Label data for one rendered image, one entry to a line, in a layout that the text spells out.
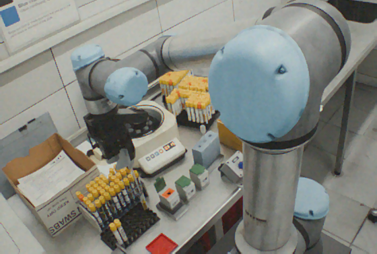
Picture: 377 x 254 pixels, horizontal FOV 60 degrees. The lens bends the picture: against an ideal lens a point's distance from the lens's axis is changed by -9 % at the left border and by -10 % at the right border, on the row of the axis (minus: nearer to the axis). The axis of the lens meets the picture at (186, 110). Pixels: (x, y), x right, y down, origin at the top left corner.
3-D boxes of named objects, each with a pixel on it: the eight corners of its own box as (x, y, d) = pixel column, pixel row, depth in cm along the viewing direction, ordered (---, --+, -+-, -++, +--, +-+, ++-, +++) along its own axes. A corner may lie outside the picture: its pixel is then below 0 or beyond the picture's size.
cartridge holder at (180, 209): (177, 220, 105) (175, 213, 103) (156, 207, 111) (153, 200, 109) (188, 209, 108) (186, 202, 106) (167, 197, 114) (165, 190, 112)
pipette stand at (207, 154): (208, 175, 119) (204, 153, 113) (191, 168, 123) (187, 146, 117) (224, 157, 125) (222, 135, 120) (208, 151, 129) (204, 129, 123)
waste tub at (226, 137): (246, 156, 124) (245, 135, 118) (218, 142, 132) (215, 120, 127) (268, 136, 130) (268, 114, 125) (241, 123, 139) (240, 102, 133)
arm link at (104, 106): (101, 80, 86) (121, 89, 80) (106, 96, 88) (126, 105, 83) (77, 95, 81) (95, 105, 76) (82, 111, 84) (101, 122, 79)
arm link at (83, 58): (81, 61, 70) (61, 54, 75) (95, 106, 76) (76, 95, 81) (110, 45, 74) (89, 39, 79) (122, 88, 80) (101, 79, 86)
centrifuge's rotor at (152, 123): (134, 154, 125) (129, 139, 121) (114, 135, 136) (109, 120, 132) (169, 134, 132) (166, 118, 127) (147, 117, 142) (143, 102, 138)
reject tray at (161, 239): (161, 261, 94) (161, 259, 94) (145, 248, 98) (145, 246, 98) (178, 245, 98) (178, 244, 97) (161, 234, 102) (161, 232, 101)
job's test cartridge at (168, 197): (172, 213, 106) (168, 200, 102) (161, 206, 109) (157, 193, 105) (181, 205, 108) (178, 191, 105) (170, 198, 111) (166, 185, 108)
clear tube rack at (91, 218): (101, 234, 104) (94, 219, 100) (84, 217, 111) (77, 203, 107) (149, 195, 115) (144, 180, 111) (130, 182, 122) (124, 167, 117)
